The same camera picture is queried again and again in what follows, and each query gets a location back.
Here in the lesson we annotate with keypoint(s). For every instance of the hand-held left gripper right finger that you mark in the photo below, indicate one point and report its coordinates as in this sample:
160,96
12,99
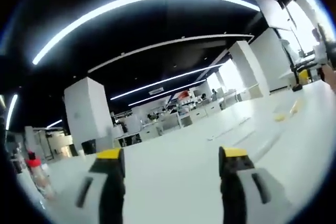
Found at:
233,182

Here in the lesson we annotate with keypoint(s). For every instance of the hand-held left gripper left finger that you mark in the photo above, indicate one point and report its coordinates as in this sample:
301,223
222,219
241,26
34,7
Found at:
111,182

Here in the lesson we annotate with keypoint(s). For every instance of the black bin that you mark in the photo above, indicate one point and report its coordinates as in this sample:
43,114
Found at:
88,147

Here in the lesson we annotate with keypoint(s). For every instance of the wide white square pillar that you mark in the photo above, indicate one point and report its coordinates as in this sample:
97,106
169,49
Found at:
88,113

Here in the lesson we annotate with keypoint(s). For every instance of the clear bottle with red cap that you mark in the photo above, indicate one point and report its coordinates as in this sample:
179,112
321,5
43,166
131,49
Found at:
39,174

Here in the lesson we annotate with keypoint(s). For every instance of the small pale yellow piece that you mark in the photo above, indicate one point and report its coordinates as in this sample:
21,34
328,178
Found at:
279,117

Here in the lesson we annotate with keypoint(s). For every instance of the row of white office desks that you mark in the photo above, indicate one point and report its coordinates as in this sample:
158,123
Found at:
168,123

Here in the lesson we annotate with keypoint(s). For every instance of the pale yellow stick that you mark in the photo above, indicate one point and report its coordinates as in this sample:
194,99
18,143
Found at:
296,106

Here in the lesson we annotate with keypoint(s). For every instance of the ceiling air vent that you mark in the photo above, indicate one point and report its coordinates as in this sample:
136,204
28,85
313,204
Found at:
156,91

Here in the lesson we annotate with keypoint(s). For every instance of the straight ceiling light strip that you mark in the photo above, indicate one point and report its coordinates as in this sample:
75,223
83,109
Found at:
168,91
168,79

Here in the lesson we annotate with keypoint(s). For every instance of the slim white square pillar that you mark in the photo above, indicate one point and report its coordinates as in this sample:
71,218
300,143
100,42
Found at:
246,69

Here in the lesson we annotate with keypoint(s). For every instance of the short ceiling light strip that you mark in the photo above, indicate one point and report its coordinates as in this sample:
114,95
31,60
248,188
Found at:
11,111

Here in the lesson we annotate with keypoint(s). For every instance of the yellow container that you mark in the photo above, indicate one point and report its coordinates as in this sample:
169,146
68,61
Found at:
304,77

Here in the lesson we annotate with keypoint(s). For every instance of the black stand pole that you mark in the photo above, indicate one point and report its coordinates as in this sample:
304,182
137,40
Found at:
295,61

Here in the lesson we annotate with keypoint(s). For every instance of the white hanging board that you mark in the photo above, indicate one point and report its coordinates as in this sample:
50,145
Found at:
273,11

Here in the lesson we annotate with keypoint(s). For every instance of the long curved ceiling light strip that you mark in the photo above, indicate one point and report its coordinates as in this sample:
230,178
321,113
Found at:
110,6

